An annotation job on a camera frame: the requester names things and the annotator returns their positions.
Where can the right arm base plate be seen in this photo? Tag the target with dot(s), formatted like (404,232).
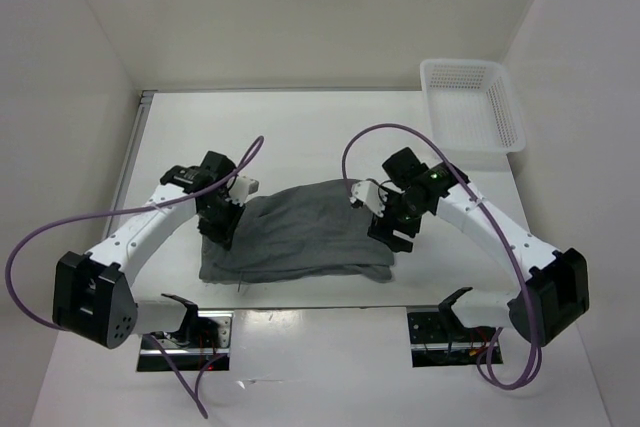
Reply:
(432,344)

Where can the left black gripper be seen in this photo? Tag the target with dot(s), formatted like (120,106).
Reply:
(223,235)

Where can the grey shorts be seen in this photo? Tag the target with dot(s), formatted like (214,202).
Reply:
(304,231)

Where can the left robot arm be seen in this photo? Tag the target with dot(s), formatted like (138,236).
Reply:
(93,291)

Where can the white plastic basket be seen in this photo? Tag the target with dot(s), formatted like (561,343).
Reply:
(472,106)

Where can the aluminium table edge rail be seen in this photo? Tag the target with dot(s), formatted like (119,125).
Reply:
(127,147)

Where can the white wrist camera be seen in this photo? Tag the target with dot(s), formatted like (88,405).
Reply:
(369,194)
(240,188)

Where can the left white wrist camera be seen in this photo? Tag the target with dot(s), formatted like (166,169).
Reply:
(240,188)

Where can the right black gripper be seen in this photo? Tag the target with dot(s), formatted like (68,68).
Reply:
(381,228)

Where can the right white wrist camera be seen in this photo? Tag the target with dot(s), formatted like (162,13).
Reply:
(369,194)

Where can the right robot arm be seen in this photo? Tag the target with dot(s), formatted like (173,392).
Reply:
(551,286)

